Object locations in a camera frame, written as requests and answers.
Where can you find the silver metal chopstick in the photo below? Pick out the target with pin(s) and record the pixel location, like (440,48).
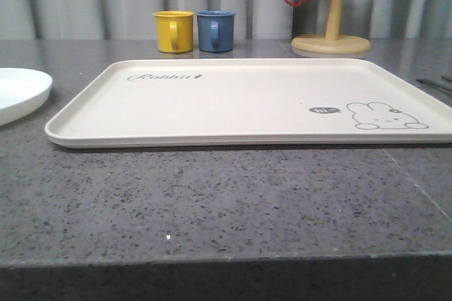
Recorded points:
(435,84)

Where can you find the white round plate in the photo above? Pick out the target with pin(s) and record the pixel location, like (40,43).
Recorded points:
(22,92)

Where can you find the silver metal fork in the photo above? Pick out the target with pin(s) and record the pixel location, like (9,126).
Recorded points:
(447,78)

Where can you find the beige rabbit serving tray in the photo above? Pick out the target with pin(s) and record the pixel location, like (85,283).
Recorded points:
(197,102)

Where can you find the blue enamel mug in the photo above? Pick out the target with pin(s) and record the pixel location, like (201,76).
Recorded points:
(215,30)

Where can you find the yellow enamel mug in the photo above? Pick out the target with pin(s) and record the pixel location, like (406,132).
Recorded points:
(175,31)

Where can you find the wooden mug tree stand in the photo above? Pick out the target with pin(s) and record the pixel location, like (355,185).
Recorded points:
(332,42)

